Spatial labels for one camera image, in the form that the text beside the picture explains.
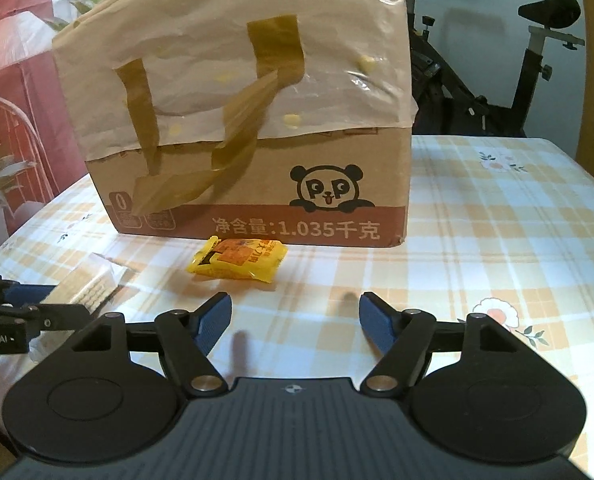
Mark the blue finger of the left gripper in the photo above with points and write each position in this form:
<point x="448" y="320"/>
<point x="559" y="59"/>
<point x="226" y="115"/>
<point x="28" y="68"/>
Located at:
<point x="17" y="294"/>
<point x="55" y="318"/>

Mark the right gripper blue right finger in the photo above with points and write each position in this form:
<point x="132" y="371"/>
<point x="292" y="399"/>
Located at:
<point x="403" y="337"/>

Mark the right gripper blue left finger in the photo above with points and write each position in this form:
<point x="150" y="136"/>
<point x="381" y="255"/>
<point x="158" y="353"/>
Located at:
<point x="186" y="338"/>

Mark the clear wrapped cracker pack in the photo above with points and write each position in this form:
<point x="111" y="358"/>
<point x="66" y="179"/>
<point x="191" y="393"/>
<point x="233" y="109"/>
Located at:
<point x="91" y="283"/>

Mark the small yellow snack packet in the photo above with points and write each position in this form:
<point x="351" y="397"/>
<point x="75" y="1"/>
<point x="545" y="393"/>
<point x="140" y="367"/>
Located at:
<point x="238" y="259"/>

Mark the checkered tablecloth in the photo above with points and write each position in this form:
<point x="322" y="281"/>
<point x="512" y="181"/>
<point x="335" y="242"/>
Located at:
<point x="497" y="226"/>

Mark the cardboard panda box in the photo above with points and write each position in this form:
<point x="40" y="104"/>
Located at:
<point x="344" y="188"/>

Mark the red floral curtain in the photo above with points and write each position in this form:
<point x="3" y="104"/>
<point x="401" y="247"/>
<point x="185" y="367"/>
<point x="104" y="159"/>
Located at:
<point x="35" y="131"/>

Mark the black exercise bike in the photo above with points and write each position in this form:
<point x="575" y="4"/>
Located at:
<point x="484" y="41"/>

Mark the beige plastic bag liner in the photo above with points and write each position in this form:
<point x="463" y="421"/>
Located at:
<point x="194" y="85"/>

